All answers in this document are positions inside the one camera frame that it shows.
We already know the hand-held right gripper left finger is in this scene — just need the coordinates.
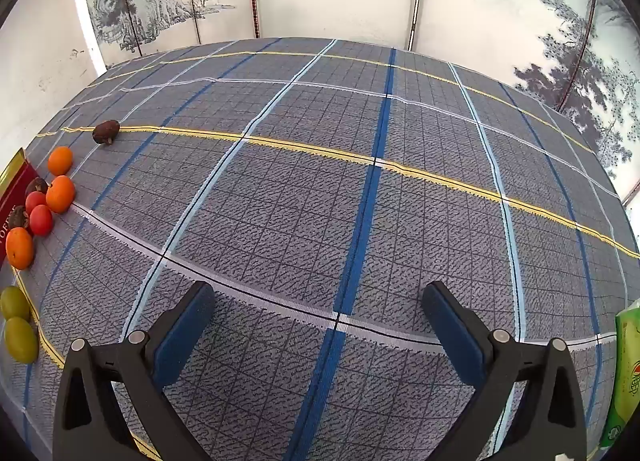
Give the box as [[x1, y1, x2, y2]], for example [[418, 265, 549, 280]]
[[52, 281, 217, 461]]

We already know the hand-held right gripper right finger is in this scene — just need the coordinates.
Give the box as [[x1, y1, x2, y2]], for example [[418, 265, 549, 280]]
[[421, 281, 587, 461]]

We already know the green round fruit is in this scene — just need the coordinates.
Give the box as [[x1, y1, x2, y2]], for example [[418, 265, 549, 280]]
[[4, 317, 39, 363], [0, 286, 31, 320]]

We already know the orange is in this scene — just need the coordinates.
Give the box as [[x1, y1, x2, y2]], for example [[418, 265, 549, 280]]
[[5, 227, 35, 271], [47, 146, 74, 176], [45, 175, 76, 214]]

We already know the red and gold box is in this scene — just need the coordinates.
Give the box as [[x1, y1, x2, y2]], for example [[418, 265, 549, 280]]
[[0, 148, 38, 262]]

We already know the green tissue packet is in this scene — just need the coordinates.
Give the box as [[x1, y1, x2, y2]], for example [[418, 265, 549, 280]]
[[598, 298, 640, 451]]

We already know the plaid tablecloth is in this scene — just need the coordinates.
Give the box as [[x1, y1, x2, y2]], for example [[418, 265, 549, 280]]
[[0, 37, 640, 461]]

